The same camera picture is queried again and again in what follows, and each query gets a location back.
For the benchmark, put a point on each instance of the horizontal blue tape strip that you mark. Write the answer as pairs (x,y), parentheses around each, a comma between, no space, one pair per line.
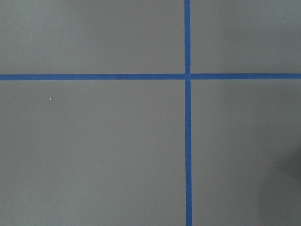
(151,76)

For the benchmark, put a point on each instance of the vertical blue tape strip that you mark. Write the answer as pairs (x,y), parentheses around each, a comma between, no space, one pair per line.
(187,92)

